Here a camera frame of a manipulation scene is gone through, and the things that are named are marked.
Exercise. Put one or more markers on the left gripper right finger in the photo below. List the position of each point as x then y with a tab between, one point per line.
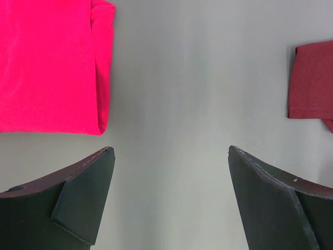
279	210

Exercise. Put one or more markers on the dark maroon t-shirt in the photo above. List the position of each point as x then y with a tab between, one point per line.
310	86

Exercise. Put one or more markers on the folded bright red t-shirt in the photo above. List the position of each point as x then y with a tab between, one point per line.
55	66

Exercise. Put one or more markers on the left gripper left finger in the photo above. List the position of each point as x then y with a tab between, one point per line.
62	210

